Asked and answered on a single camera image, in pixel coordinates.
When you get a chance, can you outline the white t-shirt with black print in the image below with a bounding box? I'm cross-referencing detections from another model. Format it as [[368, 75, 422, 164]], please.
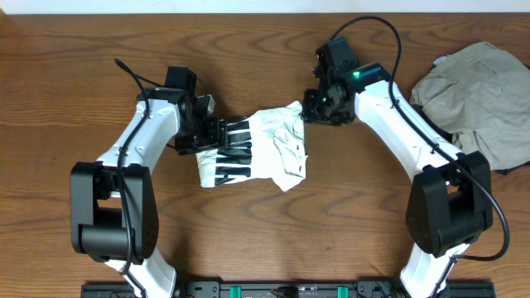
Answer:
[[196, 101, 307, 191]]

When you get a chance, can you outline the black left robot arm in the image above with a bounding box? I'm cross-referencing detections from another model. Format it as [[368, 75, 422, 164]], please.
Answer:
[[70, 60, 229, 297]]

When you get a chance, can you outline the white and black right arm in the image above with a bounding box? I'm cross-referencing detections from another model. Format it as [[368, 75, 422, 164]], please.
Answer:
[[302, 38, 495, 297]]

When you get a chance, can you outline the grey garment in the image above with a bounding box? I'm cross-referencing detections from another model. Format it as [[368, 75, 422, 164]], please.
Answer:
[[410, 41, 529, 171]]

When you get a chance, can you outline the black left camera cable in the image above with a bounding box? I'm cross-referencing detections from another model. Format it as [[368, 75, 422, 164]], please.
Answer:
[[113, 56, 175, 298]]

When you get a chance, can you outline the black camera cable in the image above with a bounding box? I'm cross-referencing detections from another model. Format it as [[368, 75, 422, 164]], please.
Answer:
[[113, 56, 175, 298], [329, 15, 511, 298]]

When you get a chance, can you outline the black right camera cable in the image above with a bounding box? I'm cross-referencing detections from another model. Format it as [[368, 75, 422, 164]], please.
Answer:
[[329, 15, 511, 298]]

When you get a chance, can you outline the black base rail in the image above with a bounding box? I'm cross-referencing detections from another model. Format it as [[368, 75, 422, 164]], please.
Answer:
[[80, 280, 497, 298]]

